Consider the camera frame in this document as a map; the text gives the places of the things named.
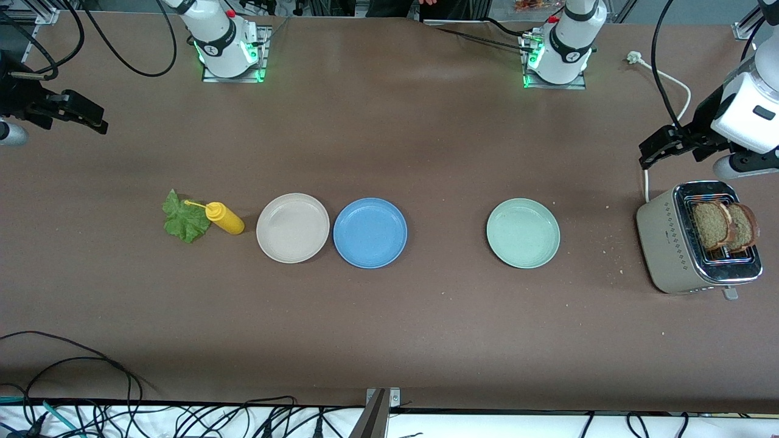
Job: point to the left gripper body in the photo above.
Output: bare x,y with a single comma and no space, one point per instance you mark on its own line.
705,119

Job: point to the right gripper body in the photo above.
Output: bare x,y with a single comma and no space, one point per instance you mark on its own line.
13,97

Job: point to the brown bread slice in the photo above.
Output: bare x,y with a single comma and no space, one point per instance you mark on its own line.
709,225
745,228

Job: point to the green lettuce leaf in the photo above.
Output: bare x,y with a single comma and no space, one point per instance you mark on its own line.
182,225

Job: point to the yellow squeeze bottle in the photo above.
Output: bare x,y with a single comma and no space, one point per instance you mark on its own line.
228,220

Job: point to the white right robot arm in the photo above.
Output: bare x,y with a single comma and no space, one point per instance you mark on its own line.
219,36

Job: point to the pale green round plate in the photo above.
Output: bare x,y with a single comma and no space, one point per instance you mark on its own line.
523,233

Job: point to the beige round plate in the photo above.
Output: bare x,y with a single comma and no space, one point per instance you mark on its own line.
292,228

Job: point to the blue round plate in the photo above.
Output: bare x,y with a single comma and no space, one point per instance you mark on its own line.
370,233

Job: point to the beige chrome toaster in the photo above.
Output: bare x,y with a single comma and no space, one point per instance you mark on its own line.
666,243

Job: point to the orange snack bag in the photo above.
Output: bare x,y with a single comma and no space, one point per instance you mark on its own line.
529,5

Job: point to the aluminium frame profile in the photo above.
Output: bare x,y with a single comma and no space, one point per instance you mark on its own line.
745,27
42,15

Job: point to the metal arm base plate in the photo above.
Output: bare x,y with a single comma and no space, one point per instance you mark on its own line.
234,79
554,86

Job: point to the metal table bracket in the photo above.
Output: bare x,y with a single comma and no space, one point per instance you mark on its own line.
374,420

